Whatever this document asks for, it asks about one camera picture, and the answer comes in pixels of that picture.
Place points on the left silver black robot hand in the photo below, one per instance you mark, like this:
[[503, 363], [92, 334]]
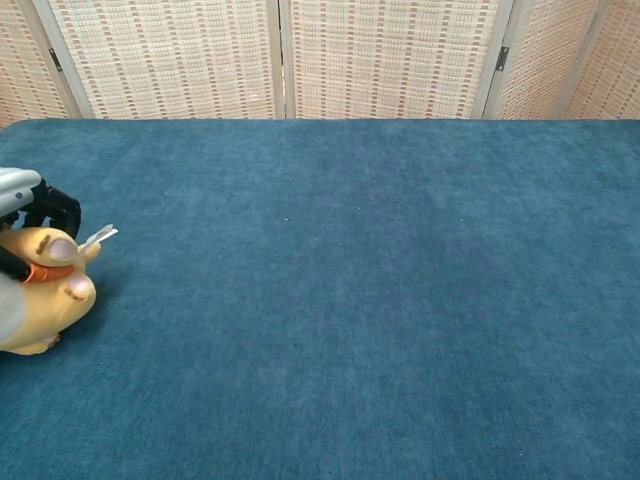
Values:
[[61, 202]]

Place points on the yellow plush toy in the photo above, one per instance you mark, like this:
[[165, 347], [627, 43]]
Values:
[[47, 310]]

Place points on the dark metal screen hinge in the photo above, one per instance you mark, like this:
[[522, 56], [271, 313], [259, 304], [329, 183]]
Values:
[[54, 59], [502, 57]]

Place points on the woven folding screen panel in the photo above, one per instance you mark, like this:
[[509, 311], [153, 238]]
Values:
[[545, 60], [165, 55], [20, 65], [395, 55], [612, 65]]

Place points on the blue velvet tablecloth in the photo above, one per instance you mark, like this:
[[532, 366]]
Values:
[[330, 310]]

